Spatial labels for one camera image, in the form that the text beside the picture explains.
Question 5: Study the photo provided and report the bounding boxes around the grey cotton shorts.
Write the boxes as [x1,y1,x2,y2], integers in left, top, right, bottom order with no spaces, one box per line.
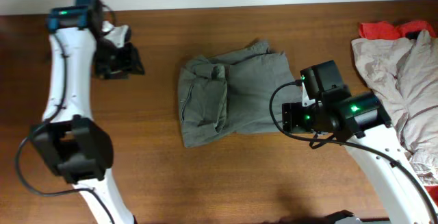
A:
[177,40,302,148]

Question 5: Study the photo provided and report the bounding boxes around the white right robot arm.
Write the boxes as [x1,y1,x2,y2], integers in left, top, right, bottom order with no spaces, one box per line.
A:
[277,61,437,223]

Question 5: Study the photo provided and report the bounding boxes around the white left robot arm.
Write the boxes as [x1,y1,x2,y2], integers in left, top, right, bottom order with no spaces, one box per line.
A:
[27,0,145,223]

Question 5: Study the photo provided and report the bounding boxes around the beige cloth garment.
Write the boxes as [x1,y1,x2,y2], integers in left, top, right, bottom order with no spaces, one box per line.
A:
[351,30,437,186]

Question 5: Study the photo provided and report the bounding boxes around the red cloth garment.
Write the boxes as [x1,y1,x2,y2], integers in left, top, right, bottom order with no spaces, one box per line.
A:
[359,21,437,40]

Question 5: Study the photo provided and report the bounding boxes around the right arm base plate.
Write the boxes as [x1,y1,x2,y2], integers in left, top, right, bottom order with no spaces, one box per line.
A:
[323,210,391,224]

